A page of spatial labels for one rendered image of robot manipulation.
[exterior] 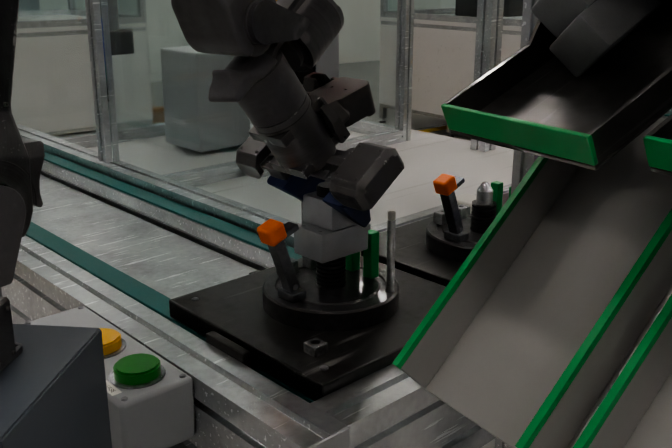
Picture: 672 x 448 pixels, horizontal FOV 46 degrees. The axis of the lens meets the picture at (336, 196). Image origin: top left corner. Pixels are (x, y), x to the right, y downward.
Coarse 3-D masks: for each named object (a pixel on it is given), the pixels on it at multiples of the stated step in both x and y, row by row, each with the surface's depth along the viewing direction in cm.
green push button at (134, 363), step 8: (120, 360) 69; (128, 360) 69; (136, 360) 69; (144, 360) 69; (152, 360) 69; (120, 368) 68; (128, 368) 68; (136, 368) 68; (144, 368) 68; (152, 368) 68; (160, 368) 69; (120, 376) 67; (128, 376) 67; (136, 376) 67; (144, 376) 67; (152, 376) 68; (128, 384) 67; (136, 384) 67
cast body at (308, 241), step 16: (320, 192) 77; (304, 208) 79; (320, 208) 77; (304, 224) 79; (320, 224) 78; (336, 224) 77; (352, 224) 78; (368, 224) 82; (304, 240) 78; (320, 240) 76; (336, 240) 77; (352, 240) 79; (304, 256) 78; (320, 256) 77; (336, 256) 78
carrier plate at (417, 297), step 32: (224, 288) 85; (256, 288) 85; (416, 288) 85; (192, 320) 79; (224, 320) 77; (256, 320) 77; (416, 320) 77; (256, 352) 72; (288, 352) 71; (352, 352) 71; (384, 352) 71; (288, 384) 69; (320, 384) 66
